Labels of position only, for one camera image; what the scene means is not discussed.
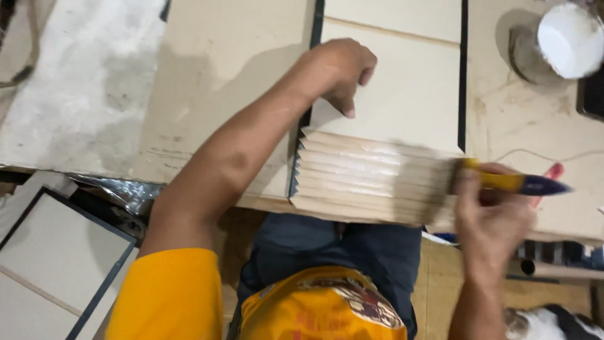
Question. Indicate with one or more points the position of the person's right hand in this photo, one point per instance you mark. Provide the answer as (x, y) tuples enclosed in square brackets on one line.
[(493, 226)]

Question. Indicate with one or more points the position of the dark blue trousers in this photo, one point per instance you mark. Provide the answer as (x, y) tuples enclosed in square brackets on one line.
[(330, 243)]

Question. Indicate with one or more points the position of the white stained board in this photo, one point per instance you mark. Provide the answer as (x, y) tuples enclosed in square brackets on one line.
[(80, 80)]

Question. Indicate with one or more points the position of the brown cardboard sheet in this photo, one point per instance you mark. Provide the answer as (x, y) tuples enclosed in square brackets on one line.
[(222, 85)]

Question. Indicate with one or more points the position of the metal can of white glue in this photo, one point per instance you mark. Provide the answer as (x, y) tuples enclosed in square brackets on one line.
[(564, 40)]

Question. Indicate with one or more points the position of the black flat object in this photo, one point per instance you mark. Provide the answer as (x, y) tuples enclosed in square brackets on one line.
[(593, 94)]

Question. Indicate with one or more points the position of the person's left hand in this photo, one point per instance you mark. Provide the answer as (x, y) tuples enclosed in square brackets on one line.
[(337, 66)]

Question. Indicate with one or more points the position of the person's right fingers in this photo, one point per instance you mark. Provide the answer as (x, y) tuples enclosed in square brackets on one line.
[(476, 172)]

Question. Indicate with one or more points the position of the stack of cream wooden panels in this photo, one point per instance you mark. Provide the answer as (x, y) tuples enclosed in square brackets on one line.
[(401, 104)]

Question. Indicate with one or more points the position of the yellow shirt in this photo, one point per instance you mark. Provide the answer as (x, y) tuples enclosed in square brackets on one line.
[(174, 297)]

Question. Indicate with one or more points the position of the cream panel with black frame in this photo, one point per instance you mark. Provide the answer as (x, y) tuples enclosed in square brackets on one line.
[(52, 264)]

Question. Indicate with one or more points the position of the crumpled silver foil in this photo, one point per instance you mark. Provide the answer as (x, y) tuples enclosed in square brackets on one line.
[(125, 191)]

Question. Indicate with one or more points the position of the black and white bag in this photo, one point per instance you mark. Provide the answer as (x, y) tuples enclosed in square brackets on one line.
[(552, 326)]

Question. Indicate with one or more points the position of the yellow and blue paintbrush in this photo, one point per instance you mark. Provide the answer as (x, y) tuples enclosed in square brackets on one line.
[(528, 183)]

